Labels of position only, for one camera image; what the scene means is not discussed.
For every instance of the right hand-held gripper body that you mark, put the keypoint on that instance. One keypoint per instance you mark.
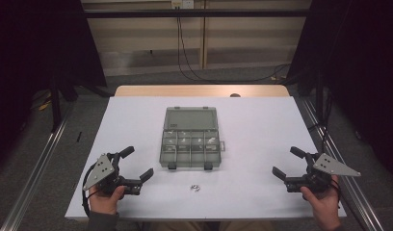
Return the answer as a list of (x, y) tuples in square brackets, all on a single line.
[(329, 166)]

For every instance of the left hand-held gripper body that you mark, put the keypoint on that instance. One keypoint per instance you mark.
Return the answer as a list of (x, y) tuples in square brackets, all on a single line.
[(99, 171)]

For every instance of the grey translucent compartment box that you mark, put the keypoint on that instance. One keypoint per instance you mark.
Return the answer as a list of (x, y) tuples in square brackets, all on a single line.
[(189, 120)]

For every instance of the person's left hand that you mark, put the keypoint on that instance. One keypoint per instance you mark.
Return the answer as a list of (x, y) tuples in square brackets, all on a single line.
[(104, 203)]

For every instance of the person's right hand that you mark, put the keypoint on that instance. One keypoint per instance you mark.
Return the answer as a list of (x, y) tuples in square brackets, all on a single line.
[(326, 205)]

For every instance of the small black floor object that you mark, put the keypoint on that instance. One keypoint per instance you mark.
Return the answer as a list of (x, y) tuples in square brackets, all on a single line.
[(78, 136)]

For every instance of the white table board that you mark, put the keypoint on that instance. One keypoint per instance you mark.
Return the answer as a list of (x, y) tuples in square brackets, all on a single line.
[(255, 134)]

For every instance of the black metal stand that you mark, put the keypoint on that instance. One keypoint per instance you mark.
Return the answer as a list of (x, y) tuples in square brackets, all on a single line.
[(319, 96), (55, 106)]

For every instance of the group of small metal pieces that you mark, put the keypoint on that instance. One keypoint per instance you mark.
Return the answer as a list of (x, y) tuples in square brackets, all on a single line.
[(212, 140)]

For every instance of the wooden table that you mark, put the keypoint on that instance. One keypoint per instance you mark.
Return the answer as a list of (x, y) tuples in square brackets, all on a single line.
[(185, 90)]

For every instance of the black curtain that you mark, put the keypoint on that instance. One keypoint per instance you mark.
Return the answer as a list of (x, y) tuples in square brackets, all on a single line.
[(361, 64), (31, 64)]

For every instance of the black horizontal bar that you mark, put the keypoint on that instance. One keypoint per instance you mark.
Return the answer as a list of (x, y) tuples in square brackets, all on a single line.
[(217, 13)]

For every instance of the aluminium rail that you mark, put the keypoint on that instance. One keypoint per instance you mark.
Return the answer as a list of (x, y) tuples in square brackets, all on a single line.
[(34, 176), (352, 192)]

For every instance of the wooden post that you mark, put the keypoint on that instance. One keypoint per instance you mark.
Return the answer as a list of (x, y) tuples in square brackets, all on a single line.
[(203, 41)]

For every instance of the white wall socket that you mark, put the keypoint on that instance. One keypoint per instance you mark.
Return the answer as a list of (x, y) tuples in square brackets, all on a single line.
[(182, 3)]

